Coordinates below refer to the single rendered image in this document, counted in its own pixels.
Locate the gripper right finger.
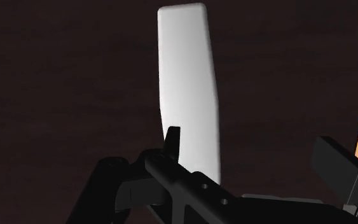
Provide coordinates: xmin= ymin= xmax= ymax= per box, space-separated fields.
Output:
xmin=310 ymin=135 xmax=358 ymax=224

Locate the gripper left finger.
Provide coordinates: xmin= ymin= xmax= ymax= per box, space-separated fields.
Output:
xmin=65 ymin=125 xmax=242 ymax=224

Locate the white flat rounded bar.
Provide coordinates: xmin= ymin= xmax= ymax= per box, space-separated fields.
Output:
xmin=156 ymin=2 xmax=222 ymax=186

